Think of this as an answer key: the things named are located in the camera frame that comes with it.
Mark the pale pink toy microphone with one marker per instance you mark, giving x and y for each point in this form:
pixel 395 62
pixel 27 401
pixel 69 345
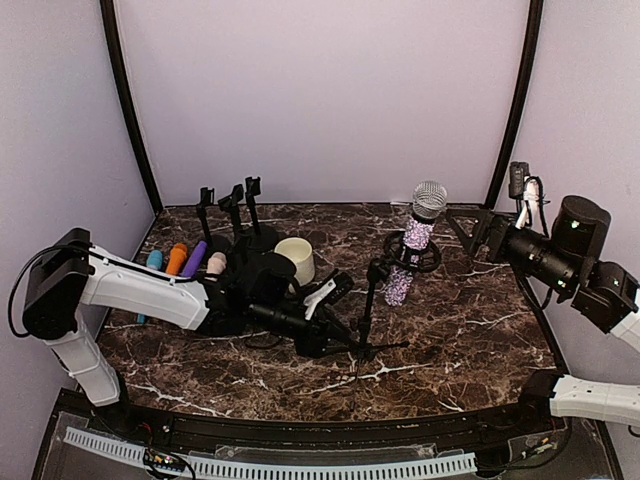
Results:
pixel 216 264

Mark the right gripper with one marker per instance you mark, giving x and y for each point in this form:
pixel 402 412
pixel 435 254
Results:
pixel 494 219

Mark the black corner post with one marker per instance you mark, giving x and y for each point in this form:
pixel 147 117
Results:
pixel 525 69
pixel 126 102

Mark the black stand of blue microphone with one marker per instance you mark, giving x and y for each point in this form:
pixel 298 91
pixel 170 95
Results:
pixel 215 243

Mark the white slotted cable duct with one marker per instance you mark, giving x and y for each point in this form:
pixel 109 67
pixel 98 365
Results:
pixel 196 466

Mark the black stand of purple microphone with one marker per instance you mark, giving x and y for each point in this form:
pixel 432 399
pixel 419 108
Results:
pixel 230 204

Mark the right black corner post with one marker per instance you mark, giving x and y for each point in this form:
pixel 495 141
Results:
pixel 525 69

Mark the blue toy microphone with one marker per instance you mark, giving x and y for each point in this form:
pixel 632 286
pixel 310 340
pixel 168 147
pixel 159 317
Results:
pixel 154 261

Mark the black stand of orange microphone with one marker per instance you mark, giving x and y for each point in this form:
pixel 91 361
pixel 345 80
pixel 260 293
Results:
pixel 261 236

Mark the orange toy microphone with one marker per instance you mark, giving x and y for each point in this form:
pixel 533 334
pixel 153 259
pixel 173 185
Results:
pixel 177 257

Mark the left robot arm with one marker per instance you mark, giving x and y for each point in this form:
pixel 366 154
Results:
pixel 251 289

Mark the black front rail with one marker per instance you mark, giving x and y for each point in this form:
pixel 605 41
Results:
pixel 481 429

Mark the purple toy microphone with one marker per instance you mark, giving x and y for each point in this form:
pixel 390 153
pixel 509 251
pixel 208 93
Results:
pixel 195 260

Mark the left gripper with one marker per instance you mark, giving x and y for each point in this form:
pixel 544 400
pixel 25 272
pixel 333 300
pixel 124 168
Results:
pixel 314 341

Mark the silver glitter microphone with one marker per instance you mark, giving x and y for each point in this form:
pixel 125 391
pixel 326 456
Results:
pixel 428 201

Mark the cream ceramic mug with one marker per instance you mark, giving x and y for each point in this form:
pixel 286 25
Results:
pixel 300 252

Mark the left black corner post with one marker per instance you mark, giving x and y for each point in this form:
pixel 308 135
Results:
pixel 126 102

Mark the black shock mount tripod stand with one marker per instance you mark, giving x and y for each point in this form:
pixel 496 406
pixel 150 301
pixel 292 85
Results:
pixel 379 271

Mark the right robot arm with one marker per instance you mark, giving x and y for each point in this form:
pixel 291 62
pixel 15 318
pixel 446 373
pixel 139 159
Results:
pixel 568 262

